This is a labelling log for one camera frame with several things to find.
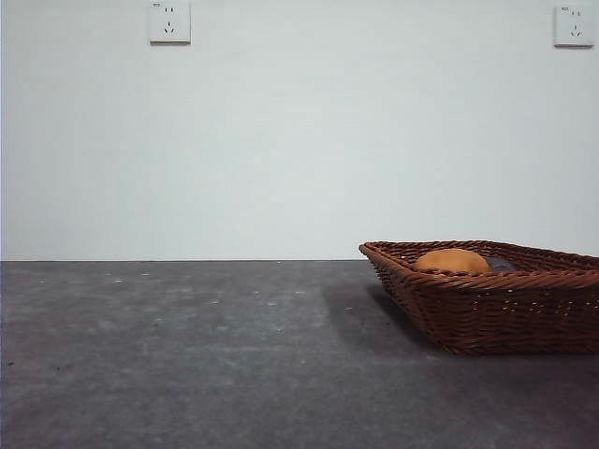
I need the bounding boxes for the brown potato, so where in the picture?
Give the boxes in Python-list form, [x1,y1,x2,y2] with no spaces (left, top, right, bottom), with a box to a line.
[412,248,491,275]

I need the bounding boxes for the purple eggplant with green stem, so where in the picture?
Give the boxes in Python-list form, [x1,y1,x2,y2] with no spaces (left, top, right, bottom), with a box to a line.
[484,255,517,273]

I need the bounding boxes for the white wall socket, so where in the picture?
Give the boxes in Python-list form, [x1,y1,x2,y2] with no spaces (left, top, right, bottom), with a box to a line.
[554,5,594,49]
[149,0,192,47]

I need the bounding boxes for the brown wicker basket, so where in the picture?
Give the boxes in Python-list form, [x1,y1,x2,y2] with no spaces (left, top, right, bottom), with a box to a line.
[358,239,599,357]

